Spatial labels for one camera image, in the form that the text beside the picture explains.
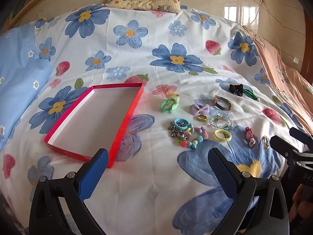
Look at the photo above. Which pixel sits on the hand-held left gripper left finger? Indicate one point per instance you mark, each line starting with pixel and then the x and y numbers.
pixel 94 171

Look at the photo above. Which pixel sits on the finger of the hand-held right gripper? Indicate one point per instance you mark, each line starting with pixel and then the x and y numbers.
pixel 299 133
pixel 281 145

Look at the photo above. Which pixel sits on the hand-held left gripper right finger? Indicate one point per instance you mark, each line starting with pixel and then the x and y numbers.
pixel 222 171

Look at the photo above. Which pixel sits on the red shallow box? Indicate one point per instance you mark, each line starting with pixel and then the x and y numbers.
pixel 97 117

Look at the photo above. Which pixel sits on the purple bow hair clip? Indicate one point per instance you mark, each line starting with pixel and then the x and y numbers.
pixel 200 109

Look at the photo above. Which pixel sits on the person's right hand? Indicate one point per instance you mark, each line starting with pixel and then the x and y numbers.
pixel 300 199

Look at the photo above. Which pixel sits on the gold hair clip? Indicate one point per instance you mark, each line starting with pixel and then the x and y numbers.
pixel 265 142

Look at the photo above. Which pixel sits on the white and red hair clip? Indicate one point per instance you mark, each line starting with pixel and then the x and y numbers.
pixel 252 142

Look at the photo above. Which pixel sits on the pink figure hair clip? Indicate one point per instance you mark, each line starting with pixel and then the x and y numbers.
pixel 249 131

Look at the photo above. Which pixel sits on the green leaf hair clip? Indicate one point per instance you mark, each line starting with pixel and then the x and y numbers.
pixel 250 94

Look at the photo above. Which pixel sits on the black scrunchie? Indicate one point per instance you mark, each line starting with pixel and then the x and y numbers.
pixel 236 89

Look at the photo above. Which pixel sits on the pink printed blanket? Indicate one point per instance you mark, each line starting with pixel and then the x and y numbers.
pixel 281 63

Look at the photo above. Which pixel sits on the small yellow hair clip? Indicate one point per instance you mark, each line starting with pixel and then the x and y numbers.
pixel 172 94

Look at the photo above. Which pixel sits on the floral printed bedsheet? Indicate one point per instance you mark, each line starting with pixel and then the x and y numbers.
pixel 146 53

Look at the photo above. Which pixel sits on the light blue flowered pillow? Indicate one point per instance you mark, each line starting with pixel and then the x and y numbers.
pixel 17 66

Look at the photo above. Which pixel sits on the bright window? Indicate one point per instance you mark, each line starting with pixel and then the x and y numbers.
pixel 240 13

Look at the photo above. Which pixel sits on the cream panda print pillow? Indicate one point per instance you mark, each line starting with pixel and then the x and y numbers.
pixel 144 0

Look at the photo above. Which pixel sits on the wooden door frame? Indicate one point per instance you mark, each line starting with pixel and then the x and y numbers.
pixel 308 41

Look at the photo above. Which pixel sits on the framed wall picture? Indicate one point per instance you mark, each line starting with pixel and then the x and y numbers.
pixel 29 2

